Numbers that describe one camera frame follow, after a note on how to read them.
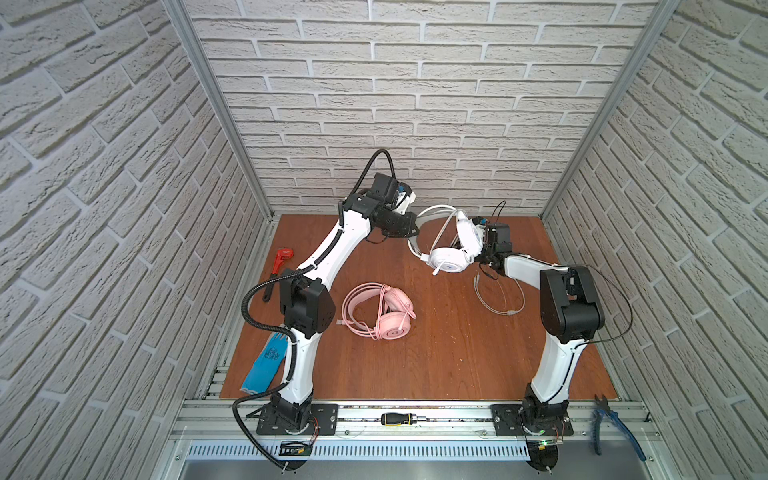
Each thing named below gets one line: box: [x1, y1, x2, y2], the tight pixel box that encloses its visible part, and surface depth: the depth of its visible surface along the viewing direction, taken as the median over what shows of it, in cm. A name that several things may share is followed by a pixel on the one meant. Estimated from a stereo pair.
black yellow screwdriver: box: [380, 412, 428, 427], surface depth 74 cm
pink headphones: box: [336, 282, 417, 341], surface depth 87 cm
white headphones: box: [407, 205, 484, 276], surface depth 71 cm
